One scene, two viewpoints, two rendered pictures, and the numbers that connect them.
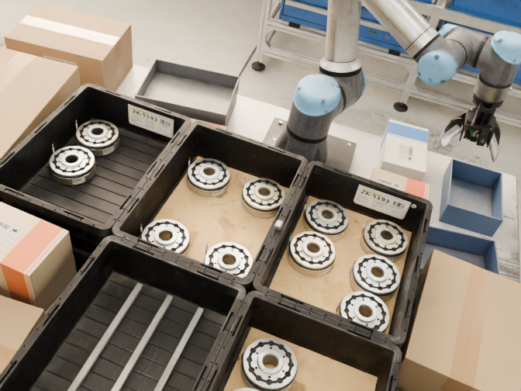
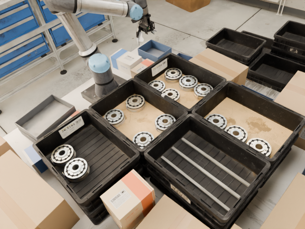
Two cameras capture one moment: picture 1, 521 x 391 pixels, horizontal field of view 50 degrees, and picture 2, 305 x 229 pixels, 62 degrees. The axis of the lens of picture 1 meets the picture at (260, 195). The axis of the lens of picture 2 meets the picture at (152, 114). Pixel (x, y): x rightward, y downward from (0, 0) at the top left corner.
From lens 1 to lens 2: 0.75 m
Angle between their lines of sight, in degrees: 35
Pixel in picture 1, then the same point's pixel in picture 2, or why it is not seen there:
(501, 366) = (233, 65)
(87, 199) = (101, 168)
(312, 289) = (185, 102)
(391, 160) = (130, 63)
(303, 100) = (100, 67)
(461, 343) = (223, 70)
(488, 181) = (150, 45)
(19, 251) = (137, 191)
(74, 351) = not seen: hidden behind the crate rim
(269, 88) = (15, 113)
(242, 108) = not seen: hidden behind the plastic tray
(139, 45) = not seen: outside the picture
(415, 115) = (71, 69)
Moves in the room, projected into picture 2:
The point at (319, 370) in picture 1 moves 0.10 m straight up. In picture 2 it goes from (219, 111) to (221, 97)
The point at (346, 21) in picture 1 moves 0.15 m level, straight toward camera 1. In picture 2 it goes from (81, 30) to (100, 37)
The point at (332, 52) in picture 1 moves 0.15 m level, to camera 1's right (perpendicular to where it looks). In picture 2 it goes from (85, 46) to (102, 33)
